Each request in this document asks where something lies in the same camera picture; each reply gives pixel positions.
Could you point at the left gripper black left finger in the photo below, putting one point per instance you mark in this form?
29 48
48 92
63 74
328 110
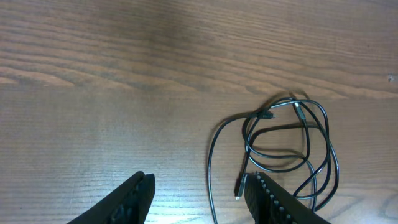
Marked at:
127 204

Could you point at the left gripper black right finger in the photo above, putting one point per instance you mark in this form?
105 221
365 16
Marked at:
269 203

